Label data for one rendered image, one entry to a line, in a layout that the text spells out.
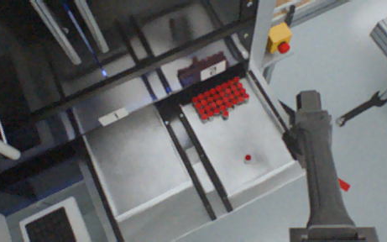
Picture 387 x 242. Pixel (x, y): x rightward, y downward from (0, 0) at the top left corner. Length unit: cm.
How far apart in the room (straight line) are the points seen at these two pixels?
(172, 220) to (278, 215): 100
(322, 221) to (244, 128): 78
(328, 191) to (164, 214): 73
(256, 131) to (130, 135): 42
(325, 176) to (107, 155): 84
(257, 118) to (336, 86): 118
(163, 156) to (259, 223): 98
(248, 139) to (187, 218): 32
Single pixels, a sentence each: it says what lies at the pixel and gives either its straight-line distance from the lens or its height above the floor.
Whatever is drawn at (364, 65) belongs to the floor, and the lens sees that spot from 255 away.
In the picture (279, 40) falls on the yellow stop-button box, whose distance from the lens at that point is 128.
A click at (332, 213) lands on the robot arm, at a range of 56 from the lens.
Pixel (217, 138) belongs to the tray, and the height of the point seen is 88.
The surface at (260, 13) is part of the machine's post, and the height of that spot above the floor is 122.
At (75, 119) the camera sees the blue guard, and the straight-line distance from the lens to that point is 113.
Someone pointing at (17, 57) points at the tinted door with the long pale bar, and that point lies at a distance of 86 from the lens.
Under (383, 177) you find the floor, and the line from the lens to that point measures 233.
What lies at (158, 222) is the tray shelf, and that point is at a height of 88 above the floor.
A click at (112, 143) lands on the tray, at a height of 88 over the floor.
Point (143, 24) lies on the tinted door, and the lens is 90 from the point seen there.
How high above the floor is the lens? 209
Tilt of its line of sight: 69 degrees down
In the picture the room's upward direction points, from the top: 7 degrees counter-clockwise
